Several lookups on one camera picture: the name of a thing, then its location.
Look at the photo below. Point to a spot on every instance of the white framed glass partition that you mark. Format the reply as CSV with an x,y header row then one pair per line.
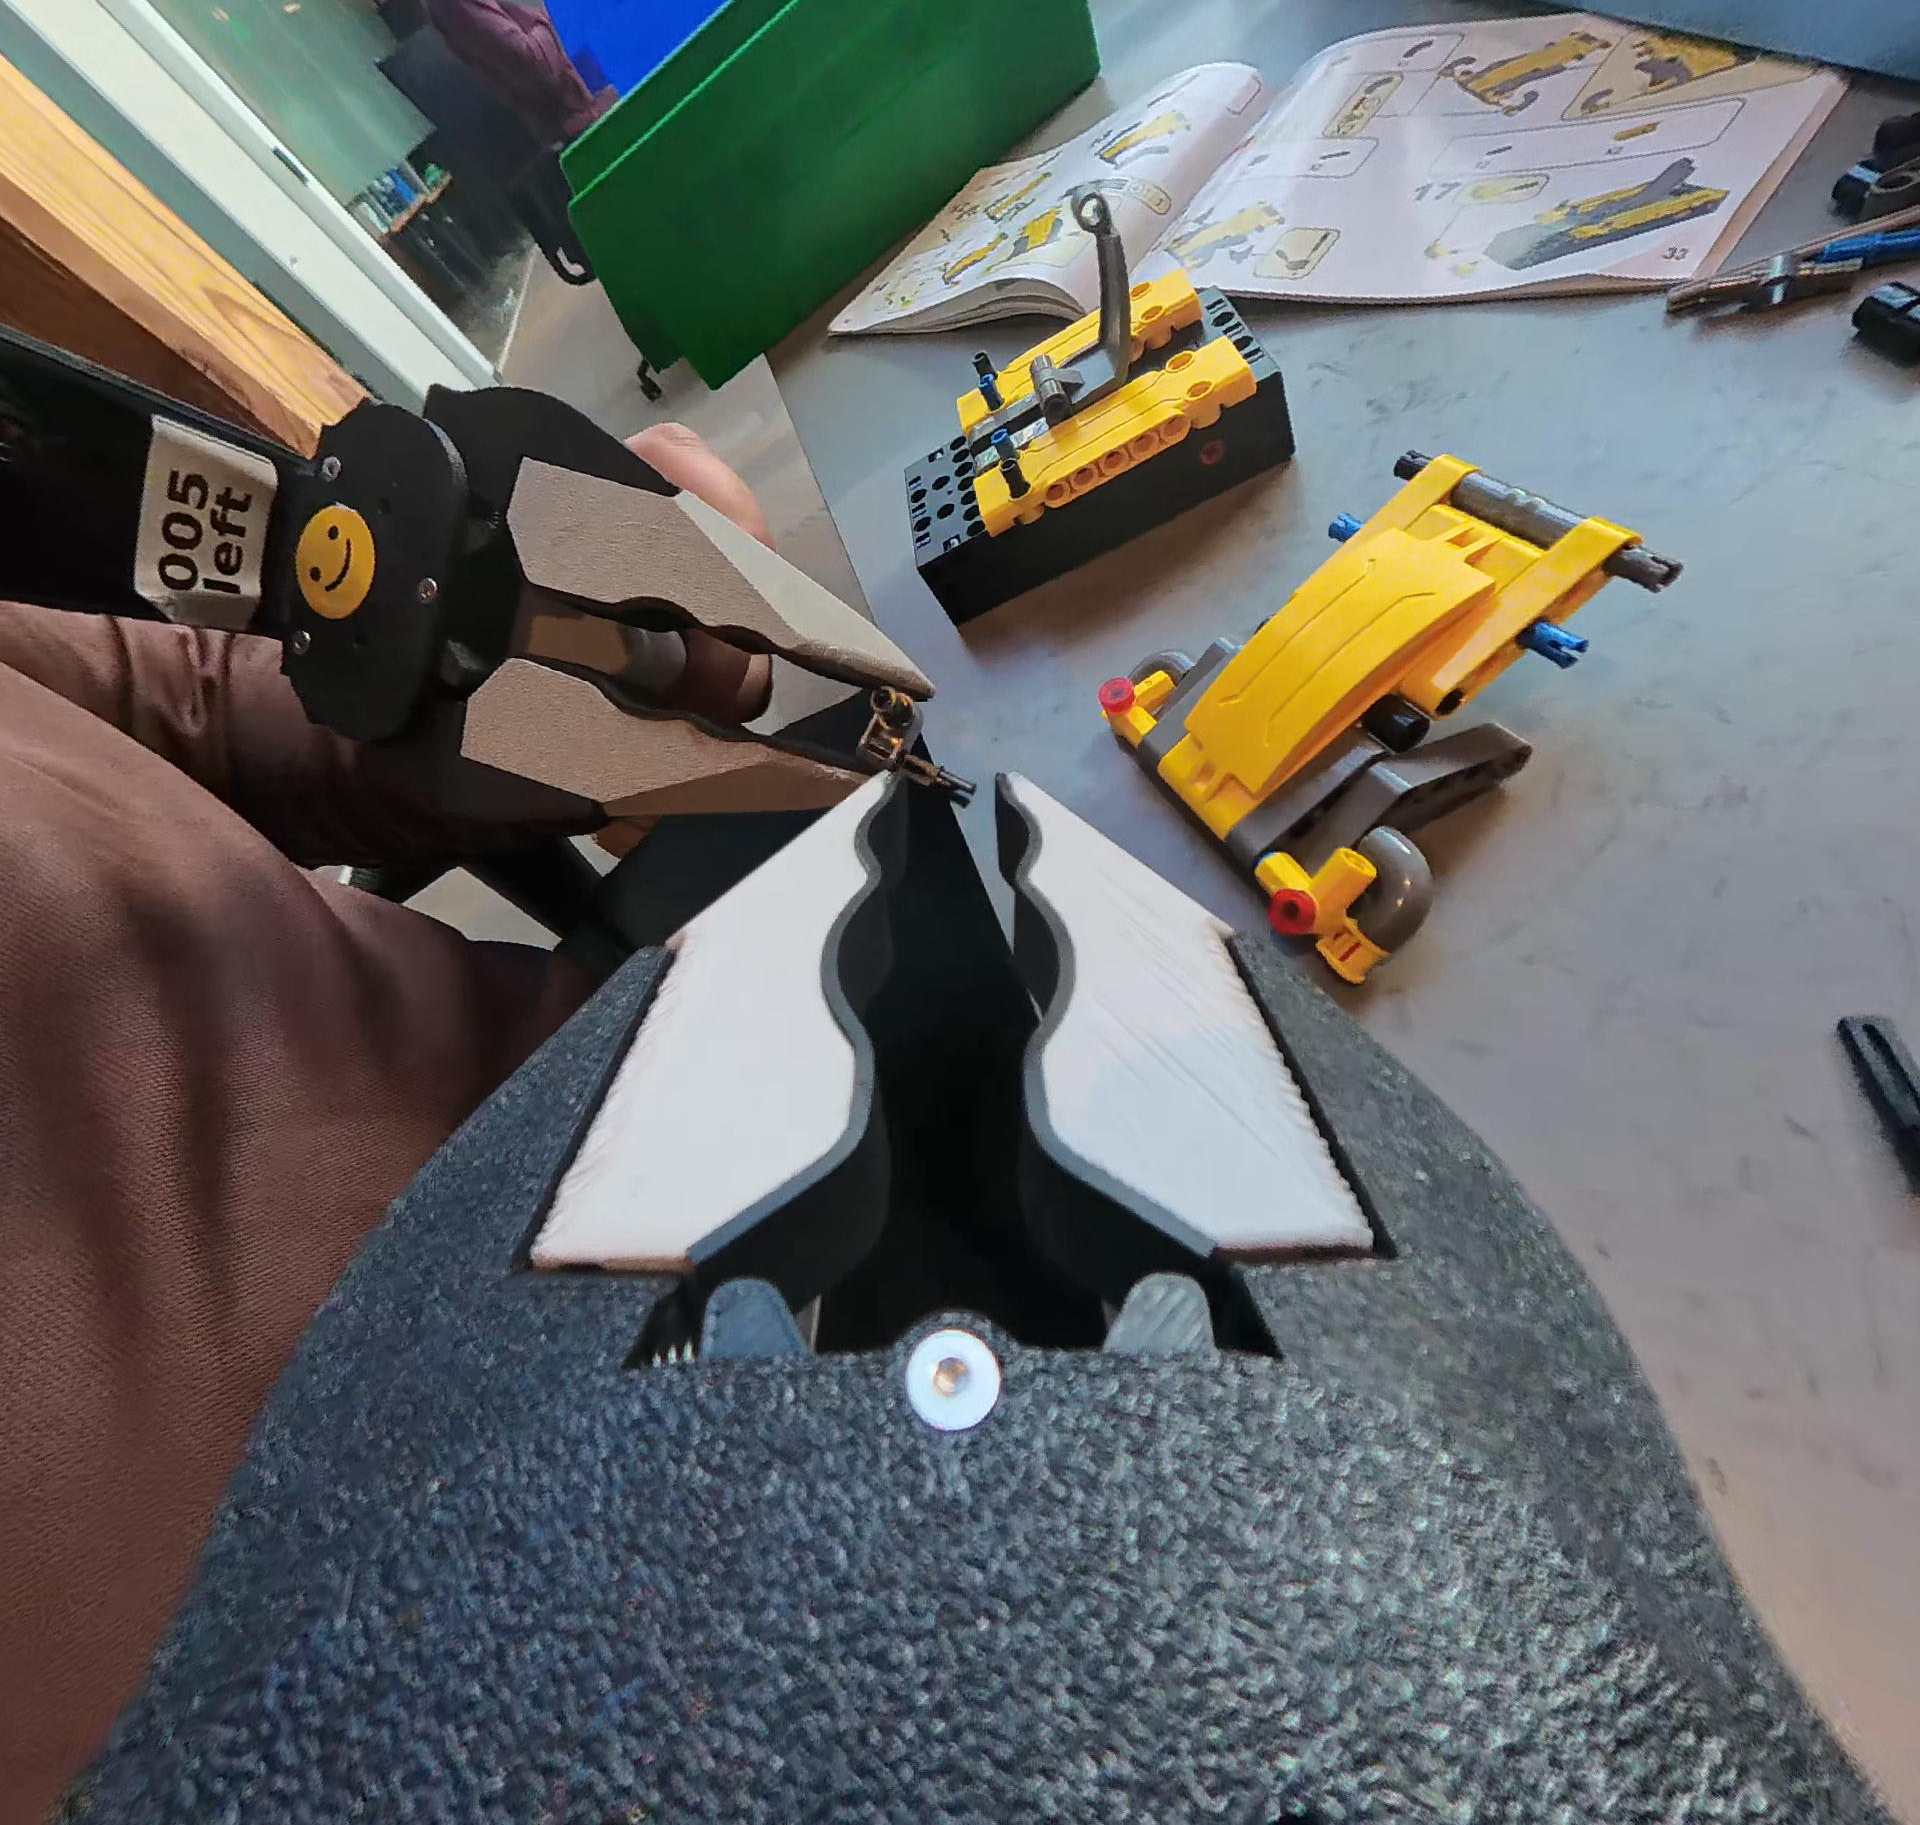
x,y
224,40

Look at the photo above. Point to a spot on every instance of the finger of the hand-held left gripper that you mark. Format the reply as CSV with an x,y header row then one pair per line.
x,y
645,760
675,551

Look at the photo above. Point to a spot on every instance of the person's brown shirt torso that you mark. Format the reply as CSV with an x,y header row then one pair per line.
x,y
224,1104

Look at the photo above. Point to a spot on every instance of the person's left hand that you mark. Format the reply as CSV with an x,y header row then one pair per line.
x,y
704,469

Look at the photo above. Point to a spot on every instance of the grey connector with black pins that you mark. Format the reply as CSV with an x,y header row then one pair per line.
x,y
891,737

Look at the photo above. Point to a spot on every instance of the black yellow toy base assembly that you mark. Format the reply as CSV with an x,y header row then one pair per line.
x,y
1110,535

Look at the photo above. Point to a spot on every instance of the green plastic bin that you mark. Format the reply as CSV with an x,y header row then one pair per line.
x,y
825,161

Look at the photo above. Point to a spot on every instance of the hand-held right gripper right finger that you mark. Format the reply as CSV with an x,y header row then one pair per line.
x,y
1201,1090

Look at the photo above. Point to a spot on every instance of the single black pin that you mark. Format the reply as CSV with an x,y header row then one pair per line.
x,y
1887,1090

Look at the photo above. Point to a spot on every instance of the wooden table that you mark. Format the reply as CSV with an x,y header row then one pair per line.
x,y
121,251

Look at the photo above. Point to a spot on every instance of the grey desk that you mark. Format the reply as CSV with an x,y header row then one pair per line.
x,y
1575,1030

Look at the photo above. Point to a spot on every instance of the person's left forearm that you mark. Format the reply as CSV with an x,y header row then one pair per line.
x,y
121,684

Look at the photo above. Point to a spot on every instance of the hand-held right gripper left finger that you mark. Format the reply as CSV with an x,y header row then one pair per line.
x,y
735,1090

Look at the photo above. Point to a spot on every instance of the yellow grey toy hood assembly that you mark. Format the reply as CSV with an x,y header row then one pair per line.
x,y
1351,624

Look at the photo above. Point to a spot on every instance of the open instruction booklet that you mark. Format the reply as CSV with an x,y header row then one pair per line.
x,y
1501,174

